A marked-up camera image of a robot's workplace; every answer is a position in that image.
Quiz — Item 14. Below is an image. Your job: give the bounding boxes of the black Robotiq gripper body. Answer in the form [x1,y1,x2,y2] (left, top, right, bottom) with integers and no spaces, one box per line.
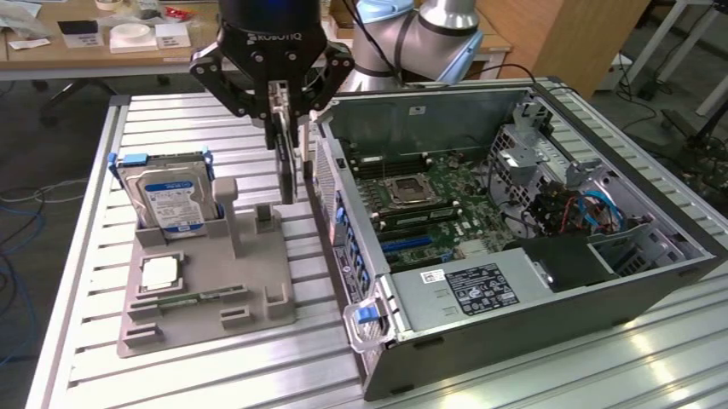
[218,0,330,83]

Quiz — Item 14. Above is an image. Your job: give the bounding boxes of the graphics card with black shroud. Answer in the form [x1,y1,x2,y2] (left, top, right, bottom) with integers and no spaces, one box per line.
[265,79,318,205]

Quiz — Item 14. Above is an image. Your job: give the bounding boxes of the wooden desk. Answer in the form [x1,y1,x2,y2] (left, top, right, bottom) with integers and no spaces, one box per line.
[0,0,206,93]
[202,0,513,93]

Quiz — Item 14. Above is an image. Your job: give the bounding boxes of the white booklet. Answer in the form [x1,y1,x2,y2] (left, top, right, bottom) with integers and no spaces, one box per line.
[325,25,357,44]

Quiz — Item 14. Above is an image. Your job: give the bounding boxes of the small white box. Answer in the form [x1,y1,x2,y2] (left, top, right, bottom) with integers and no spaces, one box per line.
[154,21,193,50]

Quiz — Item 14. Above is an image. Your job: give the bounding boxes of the brown cardboard box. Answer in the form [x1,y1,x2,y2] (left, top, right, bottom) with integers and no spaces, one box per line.
[330,0,358,29]

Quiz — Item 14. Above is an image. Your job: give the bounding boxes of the black RAM slot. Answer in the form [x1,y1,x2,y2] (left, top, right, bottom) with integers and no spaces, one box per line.
[356,164,433,178]
[350,154,432,168]

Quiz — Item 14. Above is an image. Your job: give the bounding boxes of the white box with black top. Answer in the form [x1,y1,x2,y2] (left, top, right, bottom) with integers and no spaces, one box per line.
[57,20,107,49]

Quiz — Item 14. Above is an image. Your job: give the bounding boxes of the black chair base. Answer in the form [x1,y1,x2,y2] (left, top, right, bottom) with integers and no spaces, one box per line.
[31,78,115,127]

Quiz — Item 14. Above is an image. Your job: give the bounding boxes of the CPU socket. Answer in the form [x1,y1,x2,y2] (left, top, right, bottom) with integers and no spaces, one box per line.
[358,171,455,210]

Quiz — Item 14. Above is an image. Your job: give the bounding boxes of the hard disk in blue caddy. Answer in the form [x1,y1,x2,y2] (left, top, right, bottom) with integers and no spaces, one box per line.
[106,147,217,239]

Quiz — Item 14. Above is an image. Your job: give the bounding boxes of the clear plastic bag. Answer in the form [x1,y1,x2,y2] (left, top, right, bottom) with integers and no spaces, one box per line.
[0,2,57,39]

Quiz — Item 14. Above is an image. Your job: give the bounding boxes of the perforated metal disk bay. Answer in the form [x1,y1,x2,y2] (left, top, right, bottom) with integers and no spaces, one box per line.
[487,101,574,214]

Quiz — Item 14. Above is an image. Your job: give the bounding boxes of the wooden cabinet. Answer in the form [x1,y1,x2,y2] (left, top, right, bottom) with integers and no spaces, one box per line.
[475,0,654,99]

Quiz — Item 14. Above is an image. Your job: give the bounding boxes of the blue expansion slot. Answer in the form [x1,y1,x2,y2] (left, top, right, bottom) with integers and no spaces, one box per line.
[381,235,437,253]

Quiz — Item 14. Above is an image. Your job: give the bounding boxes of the grey parts rack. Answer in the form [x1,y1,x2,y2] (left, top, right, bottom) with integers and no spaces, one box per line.
[117,176,297,359]

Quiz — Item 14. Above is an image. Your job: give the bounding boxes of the silver CPU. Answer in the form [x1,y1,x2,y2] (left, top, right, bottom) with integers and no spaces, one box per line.
[141,257,181,289]

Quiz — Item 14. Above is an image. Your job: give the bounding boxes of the green RAM stick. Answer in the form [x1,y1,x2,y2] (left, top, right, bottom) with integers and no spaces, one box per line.
[157,285,246,308]

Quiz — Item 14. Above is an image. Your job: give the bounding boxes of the grey power supply unit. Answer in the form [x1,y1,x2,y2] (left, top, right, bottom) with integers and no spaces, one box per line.
[389,248,556,333]

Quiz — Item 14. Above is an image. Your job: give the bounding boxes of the blue case latch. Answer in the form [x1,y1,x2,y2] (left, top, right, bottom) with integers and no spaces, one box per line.
[352,304,380,329]

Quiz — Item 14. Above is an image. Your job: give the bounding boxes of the black floor stand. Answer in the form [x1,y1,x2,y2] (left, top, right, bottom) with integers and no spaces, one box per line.
[659,80,728,184]

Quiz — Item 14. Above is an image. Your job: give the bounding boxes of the open dark grey PC case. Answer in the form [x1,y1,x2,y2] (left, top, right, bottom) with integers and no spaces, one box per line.
[300,75,728,402]

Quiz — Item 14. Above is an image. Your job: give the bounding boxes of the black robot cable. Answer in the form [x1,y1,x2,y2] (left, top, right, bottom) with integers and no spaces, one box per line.
[341,0,403,82]

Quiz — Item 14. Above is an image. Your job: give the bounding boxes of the black power cable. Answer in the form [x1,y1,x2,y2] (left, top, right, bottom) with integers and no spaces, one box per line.
[465,62,571,90]

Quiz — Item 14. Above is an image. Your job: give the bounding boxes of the white floor cable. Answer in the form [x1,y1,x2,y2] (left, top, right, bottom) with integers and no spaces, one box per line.
[0,177,89,206]

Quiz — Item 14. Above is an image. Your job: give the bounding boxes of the blue wire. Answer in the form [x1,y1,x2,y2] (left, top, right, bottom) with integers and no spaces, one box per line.
[574,189,627,233]

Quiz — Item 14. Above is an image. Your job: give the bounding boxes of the blue floor cable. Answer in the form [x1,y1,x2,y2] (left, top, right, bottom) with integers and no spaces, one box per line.
[0,204,47,367]

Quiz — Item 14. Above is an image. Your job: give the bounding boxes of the white table frame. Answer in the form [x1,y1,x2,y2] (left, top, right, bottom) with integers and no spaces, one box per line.
[626,0,728,116]

